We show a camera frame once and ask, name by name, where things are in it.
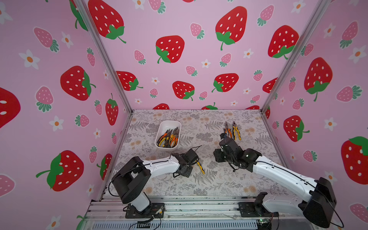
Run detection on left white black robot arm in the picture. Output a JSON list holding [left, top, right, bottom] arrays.
[[110, 149, 199, 214]]

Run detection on orange handled pliers small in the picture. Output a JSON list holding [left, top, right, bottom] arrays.
[[168, 127, 180, 148]]

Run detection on left aluminium corner post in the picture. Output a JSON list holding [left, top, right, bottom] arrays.
[[75, 0, 133, 115]]

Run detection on aluminium rail frame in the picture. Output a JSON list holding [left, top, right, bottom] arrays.
[[81, 196, 319, 230]]

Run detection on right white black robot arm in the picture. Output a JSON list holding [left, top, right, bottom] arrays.
[[213, 134, 336, 229]]

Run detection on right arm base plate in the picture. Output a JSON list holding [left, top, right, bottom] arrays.
[[237, 202, 279, 218]]

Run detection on white plastic storage box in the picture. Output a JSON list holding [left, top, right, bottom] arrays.
[[155, 120, 182, 151]]

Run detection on yellow black pliers large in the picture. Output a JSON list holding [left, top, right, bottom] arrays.
[[196, 162, 206, 175]]

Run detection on orange black long-nose pliers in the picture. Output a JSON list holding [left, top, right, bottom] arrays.
[[224, 122, 232, 138]]

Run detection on right aluminium corner post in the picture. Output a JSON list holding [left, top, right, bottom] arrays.
[[260, 0, 331, 115]]

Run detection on aluminium corner post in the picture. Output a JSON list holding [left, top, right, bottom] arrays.
[[260, 0, 331, 115], [75, 0, 133, 115]]

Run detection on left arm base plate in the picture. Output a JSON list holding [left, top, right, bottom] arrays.
[[123, 203, 165, 219]]

